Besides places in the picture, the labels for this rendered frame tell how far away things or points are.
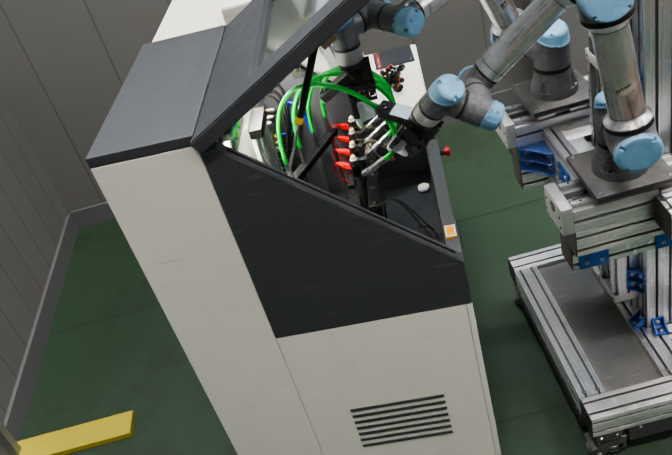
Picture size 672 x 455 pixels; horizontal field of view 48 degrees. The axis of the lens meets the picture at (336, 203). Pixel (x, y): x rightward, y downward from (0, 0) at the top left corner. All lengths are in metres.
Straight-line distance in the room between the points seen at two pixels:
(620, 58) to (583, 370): 1.25
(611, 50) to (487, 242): 1.93
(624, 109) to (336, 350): 1.05
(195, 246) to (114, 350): 1.80
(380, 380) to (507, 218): 1.58
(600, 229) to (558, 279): 0.88
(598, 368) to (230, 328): 1.27
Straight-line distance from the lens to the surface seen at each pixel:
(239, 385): 2.41
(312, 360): 2.31
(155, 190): 1.96
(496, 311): 3.28
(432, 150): 2.55
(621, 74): 1.86
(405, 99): 2.83
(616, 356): 2.81
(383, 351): 2.29
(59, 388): 3.77
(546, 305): 2.96
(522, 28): 1.91
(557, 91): 2.53
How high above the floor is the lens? 2.30
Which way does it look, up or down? 34 degrees down
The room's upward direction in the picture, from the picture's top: 17 degrees counter-clockwise
